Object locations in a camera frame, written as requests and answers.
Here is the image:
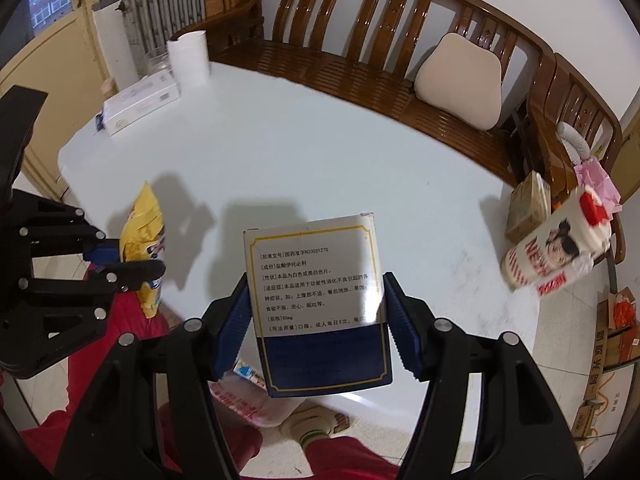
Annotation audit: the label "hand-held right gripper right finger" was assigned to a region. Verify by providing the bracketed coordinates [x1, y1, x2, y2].
[382, 271, 586, 480]

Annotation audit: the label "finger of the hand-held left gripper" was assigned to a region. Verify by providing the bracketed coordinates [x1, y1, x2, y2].
[17, 259, 167, 333]
[15, 192, 123, 263]

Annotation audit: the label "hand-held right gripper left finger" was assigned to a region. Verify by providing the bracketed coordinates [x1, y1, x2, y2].
[52, 272, 252, 480]

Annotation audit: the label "yellow snack packet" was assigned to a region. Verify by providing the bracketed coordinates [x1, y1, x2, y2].
[119, 182, 167, 318]

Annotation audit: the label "white plastic bag red print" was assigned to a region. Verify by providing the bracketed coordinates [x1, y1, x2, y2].
[207, 360, 301, 428]

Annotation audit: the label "white and blue medicine box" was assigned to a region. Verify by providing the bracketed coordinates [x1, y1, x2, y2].
[243, 212, 393, 398]

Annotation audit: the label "small blue white packet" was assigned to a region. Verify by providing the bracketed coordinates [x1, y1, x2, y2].
[232, 357, 268, 386]

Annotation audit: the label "cream door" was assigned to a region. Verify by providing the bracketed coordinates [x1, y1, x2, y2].
[0, 0, 131, 201]

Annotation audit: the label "flat white box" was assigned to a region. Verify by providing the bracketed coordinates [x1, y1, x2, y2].
[96, 71, 181, 137]

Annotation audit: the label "person's red pants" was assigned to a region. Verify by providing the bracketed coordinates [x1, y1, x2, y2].
[20, 280, 401, 480]

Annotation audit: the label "glass jar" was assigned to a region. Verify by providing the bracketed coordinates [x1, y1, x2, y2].
[145, 46, 173, 77]

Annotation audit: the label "tan cardboard box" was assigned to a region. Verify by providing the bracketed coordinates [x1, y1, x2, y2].
[505, 170, 552, 243]

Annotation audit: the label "grey radiator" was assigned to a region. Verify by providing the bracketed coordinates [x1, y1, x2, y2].
[120, 0, 207, 68]

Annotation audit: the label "white paper towel roll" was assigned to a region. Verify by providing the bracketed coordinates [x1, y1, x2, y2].
[166, 30, 210, 88]

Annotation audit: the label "open cardboard box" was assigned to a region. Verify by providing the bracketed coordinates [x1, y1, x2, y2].
[582, 285, 640, 401]

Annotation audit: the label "orange plastic bag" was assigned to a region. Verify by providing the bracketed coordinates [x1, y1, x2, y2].
[612, 295, 640, 331]

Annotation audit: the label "pink cloth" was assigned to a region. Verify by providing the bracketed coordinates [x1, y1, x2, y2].
[572, 157, 622, 221]

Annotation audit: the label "beige cushion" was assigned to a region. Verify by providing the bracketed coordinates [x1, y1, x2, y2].
[414, 33, 502, 132]

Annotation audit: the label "grey plush toy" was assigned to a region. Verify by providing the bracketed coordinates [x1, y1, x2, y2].
[557, 122, 591, 161]

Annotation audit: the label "wooden bench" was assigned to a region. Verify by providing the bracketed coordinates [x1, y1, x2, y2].
[167, 0, 556, 186]

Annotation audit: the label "wooden armchair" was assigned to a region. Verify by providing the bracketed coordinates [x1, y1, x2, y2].
[520, 52, 628, 266]

